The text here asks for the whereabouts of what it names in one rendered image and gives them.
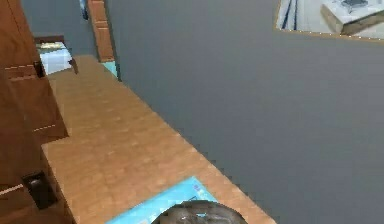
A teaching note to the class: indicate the light blue credit card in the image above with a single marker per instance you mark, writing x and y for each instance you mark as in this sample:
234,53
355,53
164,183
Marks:
156,205

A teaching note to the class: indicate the dark table with pale top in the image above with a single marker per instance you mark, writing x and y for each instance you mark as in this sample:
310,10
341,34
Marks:
55,58

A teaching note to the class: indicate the framed picture with wooden frame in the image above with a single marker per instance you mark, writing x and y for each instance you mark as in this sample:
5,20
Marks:
310,16

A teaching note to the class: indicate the grey bowl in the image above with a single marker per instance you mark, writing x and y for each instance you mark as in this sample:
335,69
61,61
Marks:
200,216

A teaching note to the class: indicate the brown wooden room door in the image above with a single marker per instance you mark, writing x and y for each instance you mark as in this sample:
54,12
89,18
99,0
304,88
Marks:
101,30

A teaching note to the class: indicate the brown wooden chest of drawers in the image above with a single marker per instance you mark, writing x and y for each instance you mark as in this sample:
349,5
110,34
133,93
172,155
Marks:
110,140

